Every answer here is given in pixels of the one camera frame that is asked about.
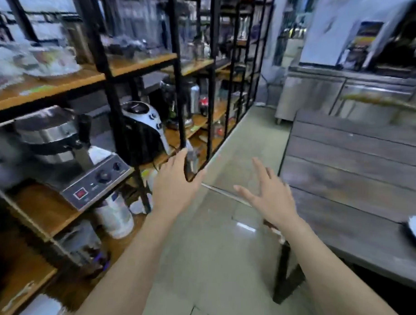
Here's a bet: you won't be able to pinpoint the person's right hand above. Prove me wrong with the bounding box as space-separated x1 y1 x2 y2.
232 156 301 231

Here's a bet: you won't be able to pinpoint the person's left hand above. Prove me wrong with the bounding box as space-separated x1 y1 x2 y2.
151 147 208 221

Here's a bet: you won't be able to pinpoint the person's right forearm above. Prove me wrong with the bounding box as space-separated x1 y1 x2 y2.
272 215 416 315

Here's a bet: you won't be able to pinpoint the person's left forearm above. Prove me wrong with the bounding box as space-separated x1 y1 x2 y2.
74 207 181 315

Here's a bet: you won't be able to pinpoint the small glass bottle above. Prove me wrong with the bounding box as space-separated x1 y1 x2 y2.
185 139 200 176

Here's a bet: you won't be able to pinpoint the black air fryer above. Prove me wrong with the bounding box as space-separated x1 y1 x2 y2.
116 100 174 168

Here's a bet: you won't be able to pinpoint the grey wooden table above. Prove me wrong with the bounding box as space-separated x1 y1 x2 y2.
272 108 416 310

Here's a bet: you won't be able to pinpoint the white plastic bucket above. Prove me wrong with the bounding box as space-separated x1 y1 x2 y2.
92 191 136 241

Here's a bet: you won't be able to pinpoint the stainless steel counter cabinet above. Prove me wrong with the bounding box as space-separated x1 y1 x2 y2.
274 64 416 130

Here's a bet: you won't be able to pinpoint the steel container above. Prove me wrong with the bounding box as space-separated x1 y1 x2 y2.
53 220 112 279

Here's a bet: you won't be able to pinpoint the steel waffle maker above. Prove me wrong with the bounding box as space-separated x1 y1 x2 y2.
10 104 136 213

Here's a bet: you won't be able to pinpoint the black metal wooden shelf rack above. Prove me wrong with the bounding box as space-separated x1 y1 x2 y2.
0 0 276 315

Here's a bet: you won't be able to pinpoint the white board panel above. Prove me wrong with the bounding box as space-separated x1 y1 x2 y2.
299 0 416 70

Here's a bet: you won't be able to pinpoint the packs of clear plastic cups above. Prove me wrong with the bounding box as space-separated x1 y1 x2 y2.
99 0 174 61

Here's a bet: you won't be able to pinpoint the clear plastic bags pile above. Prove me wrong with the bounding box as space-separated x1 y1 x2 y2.
0 42 82 95

